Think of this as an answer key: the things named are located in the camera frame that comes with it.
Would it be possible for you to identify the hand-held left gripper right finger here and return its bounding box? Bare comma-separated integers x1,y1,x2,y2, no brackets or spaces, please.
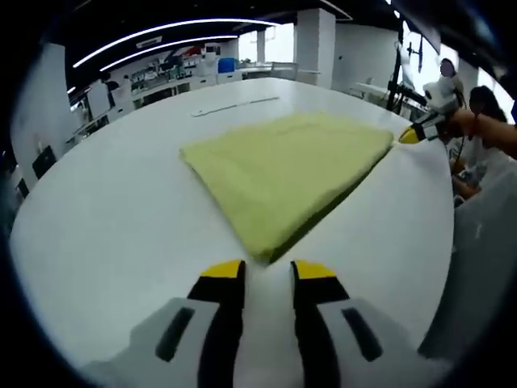
289,259,421,388

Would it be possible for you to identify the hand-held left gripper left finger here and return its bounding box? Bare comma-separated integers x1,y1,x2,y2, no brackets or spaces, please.
120,259,247,388

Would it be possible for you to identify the yellow grey blue garment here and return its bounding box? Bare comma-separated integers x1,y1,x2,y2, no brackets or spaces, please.
179,112,395,266

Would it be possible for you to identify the white template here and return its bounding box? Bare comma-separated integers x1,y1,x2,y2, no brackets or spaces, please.
191,95,280,118

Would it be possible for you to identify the person's right hand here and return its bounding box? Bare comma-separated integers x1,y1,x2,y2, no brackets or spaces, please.
443,108,477,141

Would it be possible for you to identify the black tripod stand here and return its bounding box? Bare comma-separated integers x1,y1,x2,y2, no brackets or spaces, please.
387,32,425,110

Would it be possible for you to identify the white side desk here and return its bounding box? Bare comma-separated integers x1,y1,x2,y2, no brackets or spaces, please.
355,82,429,107

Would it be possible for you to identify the plain white pillar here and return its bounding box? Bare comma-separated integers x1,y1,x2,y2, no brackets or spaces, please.
296,7,336,90

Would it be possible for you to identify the person's grey clothing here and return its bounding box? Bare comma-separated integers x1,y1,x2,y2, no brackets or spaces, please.
418,189,517,361

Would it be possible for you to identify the long white workbench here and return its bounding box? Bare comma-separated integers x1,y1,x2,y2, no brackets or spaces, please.
108,69,243,115

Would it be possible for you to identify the white cabinet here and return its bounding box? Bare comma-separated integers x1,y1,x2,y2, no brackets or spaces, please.
86,82,111,118

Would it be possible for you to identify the long ceiling light strip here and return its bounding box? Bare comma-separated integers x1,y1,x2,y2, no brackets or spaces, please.
99,35,239,72
72,18,280,68

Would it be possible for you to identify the white pillar with red mark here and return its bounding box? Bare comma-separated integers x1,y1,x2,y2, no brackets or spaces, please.
10,44,68,179

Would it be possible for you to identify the black cable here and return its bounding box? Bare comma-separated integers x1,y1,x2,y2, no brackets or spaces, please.
450,133,470,171

